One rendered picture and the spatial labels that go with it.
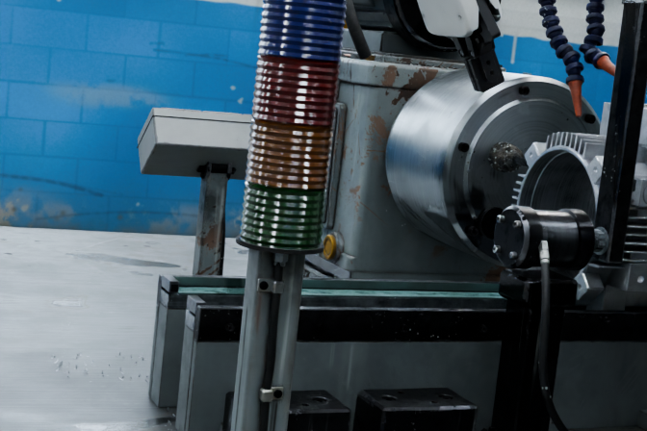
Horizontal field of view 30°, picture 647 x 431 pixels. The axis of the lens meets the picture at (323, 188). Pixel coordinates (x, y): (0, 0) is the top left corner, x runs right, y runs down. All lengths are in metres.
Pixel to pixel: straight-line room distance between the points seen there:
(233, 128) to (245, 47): 5.56
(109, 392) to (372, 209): 0.59
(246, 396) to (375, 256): 0.87
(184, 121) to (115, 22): 5.43
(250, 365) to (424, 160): 0.73
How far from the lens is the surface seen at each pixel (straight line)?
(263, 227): 0.84
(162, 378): 1.23
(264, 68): 0.84
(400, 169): 1.62
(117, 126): 6.85
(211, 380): 1.13
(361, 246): 1.72
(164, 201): 6.95
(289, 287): 0.87
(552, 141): 1.36
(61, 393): 1.26
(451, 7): 1.29
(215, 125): 1.40
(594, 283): 1.30
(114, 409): 1.23
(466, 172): 1.52
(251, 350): 0.88
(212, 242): 1.42
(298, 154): 0.84
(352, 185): 1.73
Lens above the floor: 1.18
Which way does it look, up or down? 7 degrees down
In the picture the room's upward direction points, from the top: 6 degrees clockwise
